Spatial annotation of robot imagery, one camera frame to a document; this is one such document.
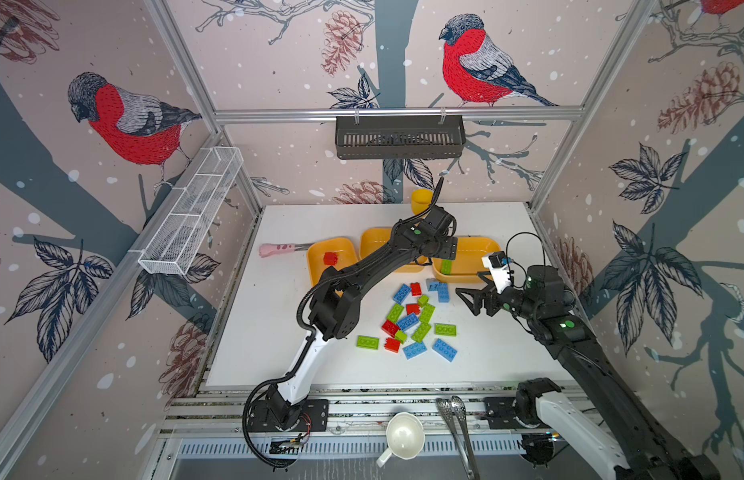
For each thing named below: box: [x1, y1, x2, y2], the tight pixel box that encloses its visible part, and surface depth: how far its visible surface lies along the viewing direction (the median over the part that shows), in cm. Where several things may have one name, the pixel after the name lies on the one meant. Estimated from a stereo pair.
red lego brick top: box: [410, 282, 423, 296], surface depth 99 cm
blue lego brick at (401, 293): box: [392, 283, 412, 304], surface depth 97 cm
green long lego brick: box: [411, 322, 431, 343], surface depth 89 cm
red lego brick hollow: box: [381, 319, 400, 338], surface depth 89 cm
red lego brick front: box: [384, 337, 400, 353], surface depth 87 cm
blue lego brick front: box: [402, 342, 428, 360], surface depth 86 cm
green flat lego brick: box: [356, 335, 380, 350], surface depth 87 cm
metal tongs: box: [436, 395, 481, 480], surface depth 70 cm
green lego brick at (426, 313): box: [419, 303, 436, 324], surface depth 94 cm
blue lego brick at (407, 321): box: [396, 313, 420, 331], surface depth 92 cm
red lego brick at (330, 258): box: [323, 252, 339, 266], surface depth 105 cm
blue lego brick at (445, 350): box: [432, 338, 458, 363], surface depth 85 cm
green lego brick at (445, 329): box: [434, 323, 457, 337], surface depth 90 cm
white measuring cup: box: [376, 412, 426, 468], surface depth 71 cm
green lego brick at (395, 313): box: [386, 303, 405, 324], surface depth 94 cm
